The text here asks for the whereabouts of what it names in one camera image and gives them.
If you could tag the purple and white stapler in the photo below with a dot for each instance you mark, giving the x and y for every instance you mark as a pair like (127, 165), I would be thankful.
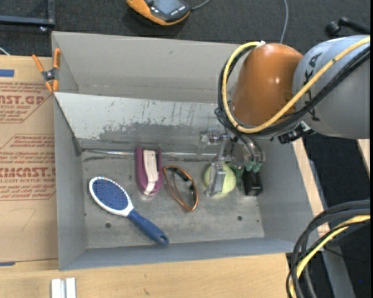
(141, 175)

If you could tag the brown cardboard board red print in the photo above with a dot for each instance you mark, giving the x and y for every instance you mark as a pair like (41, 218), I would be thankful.
(21, 222)

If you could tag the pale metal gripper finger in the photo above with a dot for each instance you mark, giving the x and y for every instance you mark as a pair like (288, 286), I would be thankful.
(209, 138)
(218, 175)

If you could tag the grey metal bin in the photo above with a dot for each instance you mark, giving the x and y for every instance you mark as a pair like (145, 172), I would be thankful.
(174, 228)

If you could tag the yellow-green tennis ball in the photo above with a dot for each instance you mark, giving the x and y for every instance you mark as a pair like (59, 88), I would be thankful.
(230, 182)

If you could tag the orange-framed sunglasses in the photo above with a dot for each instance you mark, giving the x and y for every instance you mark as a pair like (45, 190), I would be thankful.
(191, 205)

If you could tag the blue and white hairbrush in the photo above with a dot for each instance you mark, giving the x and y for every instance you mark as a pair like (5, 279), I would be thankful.
(112, 195)

